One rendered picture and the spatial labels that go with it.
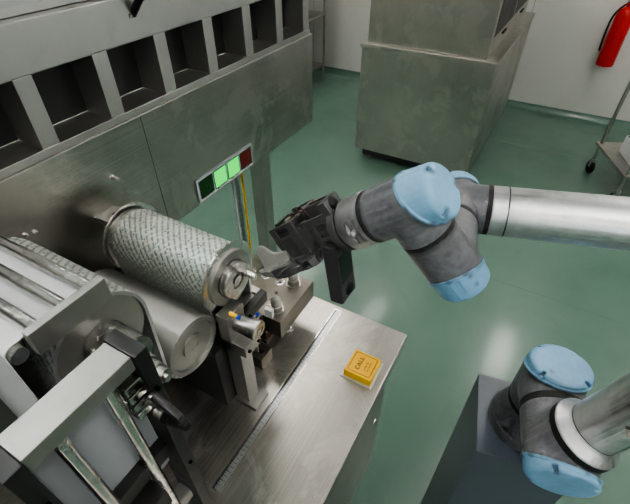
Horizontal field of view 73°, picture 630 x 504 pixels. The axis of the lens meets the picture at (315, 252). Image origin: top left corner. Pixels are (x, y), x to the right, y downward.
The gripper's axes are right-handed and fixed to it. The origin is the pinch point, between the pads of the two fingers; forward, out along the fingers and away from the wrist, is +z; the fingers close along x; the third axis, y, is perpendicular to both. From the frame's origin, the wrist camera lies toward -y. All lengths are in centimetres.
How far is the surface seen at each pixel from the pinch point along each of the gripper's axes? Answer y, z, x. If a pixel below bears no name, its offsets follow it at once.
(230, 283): 1.3, 8.4, 4.0
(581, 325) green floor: -156, 17, -155
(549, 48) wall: -65, 33, -448
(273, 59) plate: 36, 25, -65
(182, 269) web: 8.4, 13.0, 7.2
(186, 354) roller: -3.9, 15.6, 15.9
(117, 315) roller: 10.6, 4.4, 23.8
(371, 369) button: -39.5, 12.0, -13.7
